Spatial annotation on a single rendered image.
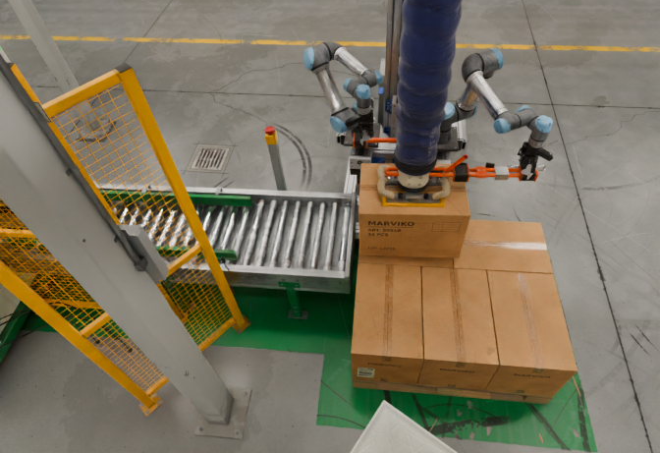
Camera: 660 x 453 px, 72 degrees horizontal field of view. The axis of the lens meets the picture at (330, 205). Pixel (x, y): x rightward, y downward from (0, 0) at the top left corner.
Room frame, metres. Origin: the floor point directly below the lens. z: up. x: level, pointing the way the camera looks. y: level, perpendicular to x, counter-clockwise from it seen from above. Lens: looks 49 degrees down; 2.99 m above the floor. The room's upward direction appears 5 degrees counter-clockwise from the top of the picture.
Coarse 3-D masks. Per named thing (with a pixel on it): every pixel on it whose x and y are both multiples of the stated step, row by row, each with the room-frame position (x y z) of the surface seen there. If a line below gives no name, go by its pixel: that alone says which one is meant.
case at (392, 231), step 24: (360, 168) 1.91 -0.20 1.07; (360, 192) 1.72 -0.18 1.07; (456, 192) 1.66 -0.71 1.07; (360, 216) 1.56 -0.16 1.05; (384, 216) 1.54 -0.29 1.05; (408, 216) 1.53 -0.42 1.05; (432, 216) 1.51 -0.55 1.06; (456, 216) 1.49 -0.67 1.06; (360, 240) 1.56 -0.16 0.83; (384, 240) 1.54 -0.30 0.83; (408, 240) 1.52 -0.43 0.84; (432, 240) 1.50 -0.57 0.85; (456, 240) 1.48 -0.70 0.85
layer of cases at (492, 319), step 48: (480, 240) 1.68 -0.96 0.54; (528, 240) 1.64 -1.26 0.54; (384, 288) 1.39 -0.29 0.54; (432, 288) 1.36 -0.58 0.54; (480, 288) 1.33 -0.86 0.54; (528, 288) 1.30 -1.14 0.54; (384, 336) 1.08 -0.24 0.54; (432, 336) 1.06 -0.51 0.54; (480, 336) 1.03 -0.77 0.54; (528, 336) 1.01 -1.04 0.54; (432, 384) 0.92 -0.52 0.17; (480, 384) 0.87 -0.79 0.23; (528, 384) 0.83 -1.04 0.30
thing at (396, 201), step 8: (392, 192) 1.68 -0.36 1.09; (400, 192) 1.68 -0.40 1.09; (424, 192) 1.66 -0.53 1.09; (432, 192) 1.66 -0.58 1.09; (384, 200) 1.62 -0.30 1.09; (392, 200) 1.61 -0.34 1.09; (400, 200) 1.61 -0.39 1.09; (408, 200) 1.60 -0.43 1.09; (416, 200) 1.60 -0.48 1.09; (424, 200) 1.59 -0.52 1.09; (432, 200) 1.59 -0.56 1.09; (440, 200) 1.59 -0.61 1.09
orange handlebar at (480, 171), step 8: (392, 168) 1.75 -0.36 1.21; (440, 168) 1.72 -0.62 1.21; (472, 168) 1.69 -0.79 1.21; (480, 168) 1.68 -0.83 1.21; (488, 168) 1.68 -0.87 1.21; (512, 168) 1.67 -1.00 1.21; (432, 176) 1.68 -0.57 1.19; (440, 176) 1.67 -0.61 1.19; (448, 176) 1.66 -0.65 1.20; (472, 176) 1.65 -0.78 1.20; (480, 176) 1.64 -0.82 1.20; (488, 176) 1.63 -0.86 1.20; (512, 176) 1.62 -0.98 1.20; (520, 176) 1.61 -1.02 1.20
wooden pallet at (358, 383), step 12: (360, 384) 0.99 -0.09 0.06; (372, 384) 0.98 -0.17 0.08; (384, 384) 0.99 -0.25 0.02; (396, 384) 0.98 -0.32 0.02; (408, 384) 0.94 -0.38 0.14; (468, 396) 0.87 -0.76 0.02; (480, 396) 0.87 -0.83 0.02; (492, 396) 0.86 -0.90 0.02; (504, 396) 0.85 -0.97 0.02; (516, 396) 0.85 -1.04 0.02; (528, 396) 0.82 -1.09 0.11; (540, 396) 0.81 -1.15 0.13; (552, 396) 0.80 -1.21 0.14
